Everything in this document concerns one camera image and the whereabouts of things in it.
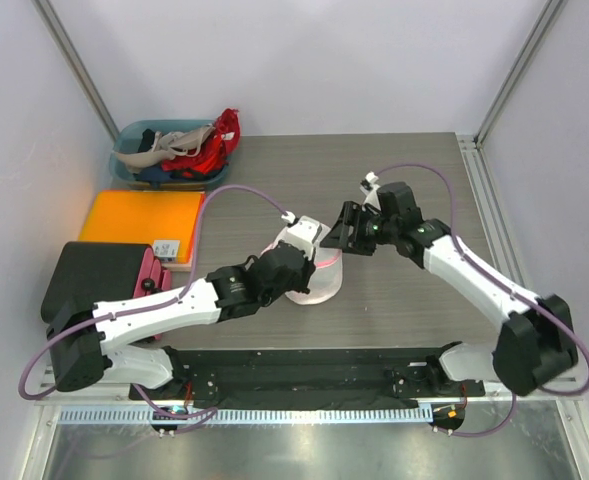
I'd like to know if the white cup bra in basket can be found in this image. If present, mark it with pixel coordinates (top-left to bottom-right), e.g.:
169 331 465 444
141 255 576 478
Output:
114 124 215 173

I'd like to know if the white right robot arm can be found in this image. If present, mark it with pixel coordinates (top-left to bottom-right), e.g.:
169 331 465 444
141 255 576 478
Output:
321 182 578 396

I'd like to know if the bright red garment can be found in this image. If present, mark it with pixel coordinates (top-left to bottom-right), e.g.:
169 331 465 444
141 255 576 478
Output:
161 108 241 180

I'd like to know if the black case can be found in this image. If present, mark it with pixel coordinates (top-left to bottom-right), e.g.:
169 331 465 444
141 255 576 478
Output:
41 241 172 325

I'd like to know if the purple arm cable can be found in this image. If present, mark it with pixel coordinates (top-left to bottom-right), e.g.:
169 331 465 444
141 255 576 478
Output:
376 163 589 439
18 184 295 434

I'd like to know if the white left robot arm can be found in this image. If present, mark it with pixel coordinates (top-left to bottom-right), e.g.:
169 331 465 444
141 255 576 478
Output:
47 240 316 399

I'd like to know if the teal plastic laundry basket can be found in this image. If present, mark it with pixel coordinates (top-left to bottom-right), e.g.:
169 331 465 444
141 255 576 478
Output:
108 119 234 191

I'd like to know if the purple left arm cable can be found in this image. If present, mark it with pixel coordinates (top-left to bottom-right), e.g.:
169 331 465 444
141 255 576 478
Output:
18 184 295 434

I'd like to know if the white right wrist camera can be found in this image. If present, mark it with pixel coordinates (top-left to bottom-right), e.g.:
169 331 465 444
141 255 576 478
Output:
360 171 380 209

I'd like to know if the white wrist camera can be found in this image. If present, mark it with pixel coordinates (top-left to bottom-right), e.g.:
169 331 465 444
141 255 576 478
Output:
278 211 322 261
360 171 380 209

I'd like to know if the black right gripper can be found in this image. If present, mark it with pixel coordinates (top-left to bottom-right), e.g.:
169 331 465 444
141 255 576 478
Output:
320 201 399 257

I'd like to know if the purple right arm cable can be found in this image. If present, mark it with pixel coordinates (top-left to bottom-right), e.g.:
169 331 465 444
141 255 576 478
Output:
376 163 589 439

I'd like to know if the white mesh laundry bag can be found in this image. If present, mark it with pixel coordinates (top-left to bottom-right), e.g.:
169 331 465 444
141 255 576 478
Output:
285 220 343 306

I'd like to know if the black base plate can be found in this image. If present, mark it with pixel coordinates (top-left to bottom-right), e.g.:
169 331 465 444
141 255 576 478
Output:
146 348 485 411

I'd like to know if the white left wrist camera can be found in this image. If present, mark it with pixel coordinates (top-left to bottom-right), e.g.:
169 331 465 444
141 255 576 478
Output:
278 211 322 261

